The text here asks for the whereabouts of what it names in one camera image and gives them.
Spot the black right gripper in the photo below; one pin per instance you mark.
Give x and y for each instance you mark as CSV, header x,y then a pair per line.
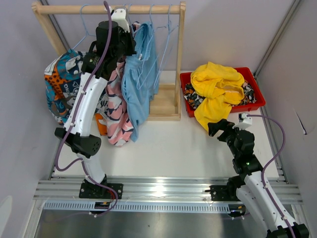
x,y
223,125

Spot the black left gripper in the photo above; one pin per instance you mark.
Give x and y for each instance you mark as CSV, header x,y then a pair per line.
x,y
131,50

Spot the light blue shorts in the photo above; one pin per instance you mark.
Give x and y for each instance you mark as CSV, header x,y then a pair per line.
x,y
139,76

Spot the orange black camo shorts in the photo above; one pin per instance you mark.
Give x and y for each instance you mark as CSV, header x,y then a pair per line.
x,y
195,100

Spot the yellow shorts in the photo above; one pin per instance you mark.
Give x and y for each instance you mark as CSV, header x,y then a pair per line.
x,y
221,87

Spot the pink white patterned shorts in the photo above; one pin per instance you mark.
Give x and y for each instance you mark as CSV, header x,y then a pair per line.
x,y
119,126

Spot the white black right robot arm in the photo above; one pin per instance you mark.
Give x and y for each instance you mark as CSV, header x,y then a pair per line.
x,y
250,185

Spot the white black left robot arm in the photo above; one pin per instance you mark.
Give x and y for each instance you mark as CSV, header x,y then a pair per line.
x,y
113,41

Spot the blue orange patchwork shorts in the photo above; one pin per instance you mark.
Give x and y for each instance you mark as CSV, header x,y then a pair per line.
x,y
62,79

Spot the wooden clothes rack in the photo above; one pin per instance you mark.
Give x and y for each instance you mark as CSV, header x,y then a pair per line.
x,y
166,105

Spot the red plastic bin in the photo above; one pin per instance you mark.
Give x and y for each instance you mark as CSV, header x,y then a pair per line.
x,y
246,73

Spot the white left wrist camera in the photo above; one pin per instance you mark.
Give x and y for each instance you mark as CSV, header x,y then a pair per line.
x,y
119,17

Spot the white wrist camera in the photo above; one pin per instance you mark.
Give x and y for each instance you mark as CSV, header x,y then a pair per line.
x,y
119,17
245,121

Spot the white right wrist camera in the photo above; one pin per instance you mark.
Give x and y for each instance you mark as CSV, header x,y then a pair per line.
x,y
245,121

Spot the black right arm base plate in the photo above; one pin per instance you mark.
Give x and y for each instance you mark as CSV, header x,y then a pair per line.
x,y
221,193

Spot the aluminium mounting rail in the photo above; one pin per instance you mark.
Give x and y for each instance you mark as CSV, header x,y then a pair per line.
x,y
170,190

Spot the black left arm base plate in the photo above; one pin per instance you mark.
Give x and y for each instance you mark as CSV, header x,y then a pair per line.
x,y
92,191

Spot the slotted cable duct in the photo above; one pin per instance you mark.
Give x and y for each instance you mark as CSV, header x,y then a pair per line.
x,y
138,207

